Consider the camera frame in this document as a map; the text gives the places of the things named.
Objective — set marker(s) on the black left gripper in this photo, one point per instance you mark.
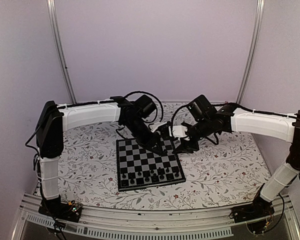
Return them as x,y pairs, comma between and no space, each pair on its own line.
155,139

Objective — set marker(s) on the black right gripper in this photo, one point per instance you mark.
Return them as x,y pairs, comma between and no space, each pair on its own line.
185,147

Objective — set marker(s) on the black and grey chessboard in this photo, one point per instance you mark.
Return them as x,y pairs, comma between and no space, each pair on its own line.
131,158

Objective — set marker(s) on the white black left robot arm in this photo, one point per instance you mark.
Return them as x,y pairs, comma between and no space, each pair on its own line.
57,119

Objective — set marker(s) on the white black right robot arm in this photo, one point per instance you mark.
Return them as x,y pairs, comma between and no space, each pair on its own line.
234,118

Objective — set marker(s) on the floral patterned table mat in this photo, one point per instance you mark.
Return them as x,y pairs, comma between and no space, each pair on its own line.
97,168

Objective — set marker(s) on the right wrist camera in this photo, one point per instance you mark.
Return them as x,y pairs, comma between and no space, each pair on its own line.
179,132

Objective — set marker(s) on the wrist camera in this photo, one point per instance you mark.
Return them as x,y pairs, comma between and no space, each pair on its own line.
179,132
164,128

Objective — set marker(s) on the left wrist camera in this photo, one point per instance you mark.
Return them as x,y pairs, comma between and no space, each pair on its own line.
164,128

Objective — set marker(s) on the front aluminium frame rail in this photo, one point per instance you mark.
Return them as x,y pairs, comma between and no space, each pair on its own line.
119,224

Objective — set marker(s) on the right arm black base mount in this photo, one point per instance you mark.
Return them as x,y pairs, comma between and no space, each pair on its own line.
259,210

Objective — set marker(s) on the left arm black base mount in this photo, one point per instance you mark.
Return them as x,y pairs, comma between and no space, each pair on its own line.
55,208

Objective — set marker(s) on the left rear aluminium frame post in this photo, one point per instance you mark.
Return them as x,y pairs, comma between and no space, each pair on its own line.
52,13

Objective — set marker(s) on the aluminium frame post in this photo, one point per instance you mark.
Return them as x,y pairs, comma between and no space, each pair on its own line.
52,13
260,5

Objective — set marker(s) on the right rear aluminium frame post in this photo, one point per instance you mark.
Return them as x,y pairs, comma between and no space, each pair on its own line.
260,5

